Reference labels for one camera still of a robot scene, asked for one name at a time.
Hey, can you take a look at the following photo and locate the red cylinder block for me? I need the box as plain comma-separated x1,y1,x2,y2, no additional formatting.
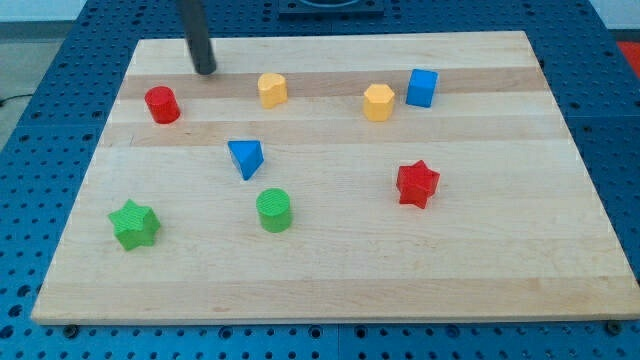
144,86,181,125

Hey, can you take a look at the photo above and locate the blue triangle block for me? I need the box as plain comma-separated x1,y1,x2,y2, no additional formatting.
227,140,264,181

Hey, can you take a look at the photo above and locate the green cylinder block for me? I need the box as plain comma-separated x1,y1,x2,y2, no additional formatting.
256,188,292,233

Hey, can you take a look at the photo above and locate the yellow hexagon block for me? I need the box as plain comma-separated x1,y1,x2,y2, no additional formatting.
363,84,395,122

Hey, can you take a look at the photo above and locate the green star block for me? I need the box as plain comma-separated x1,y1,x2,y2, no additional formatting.
108,199,161,251

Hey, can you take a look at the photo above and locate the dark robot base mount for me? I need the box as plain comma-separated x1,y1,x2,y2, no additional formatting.
276,0,385,18

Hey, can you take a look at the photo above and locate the red star block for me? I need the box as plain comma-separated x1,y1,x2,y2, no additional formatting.
396,160,440,209

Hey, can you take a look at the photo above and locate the light wooden board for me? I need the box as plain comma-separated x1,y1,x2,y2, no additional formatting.
32,31,639,325

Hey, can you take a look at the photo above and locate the black cable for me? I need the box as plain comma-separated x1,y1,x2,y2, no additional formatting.
0,92,34,107

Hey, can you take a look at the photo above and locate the yellow heart block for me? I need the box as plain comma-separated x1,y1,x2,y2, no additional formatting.
257,73,288,109

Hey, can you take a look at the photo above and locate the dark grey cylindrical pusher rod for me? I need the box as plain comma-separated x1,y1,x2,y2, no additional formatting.
177,0,217,75

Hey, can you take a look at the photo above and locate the blue cube block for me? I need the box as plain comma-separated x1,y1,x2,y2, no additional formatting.
405,69,438,108

